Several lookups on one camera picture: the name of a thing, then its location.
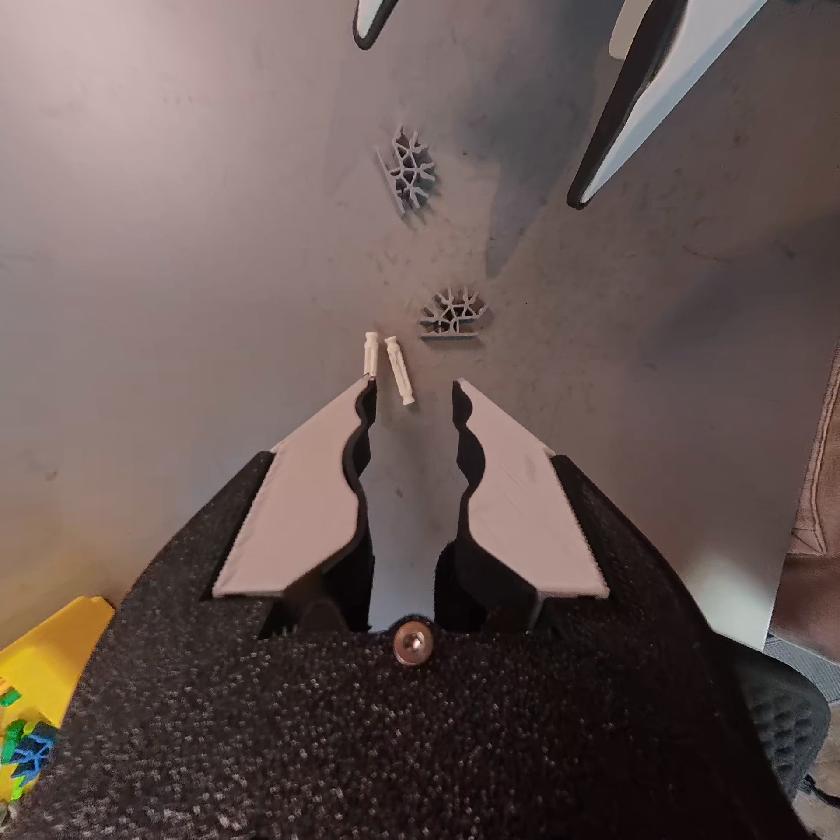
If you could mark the grey half-round connector piece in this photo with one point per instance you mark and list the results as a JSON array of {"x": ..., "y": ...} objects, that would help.
[{"x": 454, "y": 323}]

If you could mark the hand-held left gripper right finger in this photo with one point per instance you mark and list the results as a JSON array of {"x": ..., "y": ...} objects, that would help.
[{"x": 531, "y": 525}]

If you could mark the pile of colourful building pieces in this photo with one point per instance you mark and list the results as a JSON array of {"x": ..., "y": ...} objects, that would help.
[{"x": 29, "y": 754}]

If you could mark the black wrist rest pad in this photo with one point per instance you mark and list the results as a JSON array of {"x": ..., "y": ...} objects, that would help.
[{"x": 781, "y": 715}]

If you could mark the yellow plastic bin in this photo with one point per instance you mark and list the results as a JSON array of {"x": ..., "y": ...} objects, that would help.
[{"x": 52, "y": 649}]

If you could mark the short white rod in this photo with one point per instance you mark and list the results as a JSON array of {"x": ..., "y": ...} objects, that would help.
[
  {"x": 371, "y": 354},
  {"x": 399, "y": 371}
]

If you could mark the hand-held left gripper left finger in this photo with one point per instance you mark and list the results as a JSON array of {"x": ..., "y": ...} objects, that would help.
[{"x": 295, "y": 518}]

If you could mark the person's brown clothing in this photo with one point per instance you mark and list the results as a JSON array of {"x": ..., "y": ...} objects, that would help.
[{"x": 817, "y": 492}]

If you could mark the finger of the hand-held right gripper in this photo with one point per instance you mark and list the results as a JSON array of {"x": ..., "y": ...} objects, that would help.
[
  {"x": 374, "y": 16},
  {"x": 689, "y": 52}
]

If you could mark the grey desk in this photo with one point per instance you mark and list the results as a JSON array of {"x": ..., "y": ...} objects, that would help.
[{"x": 164, "y": 262}]

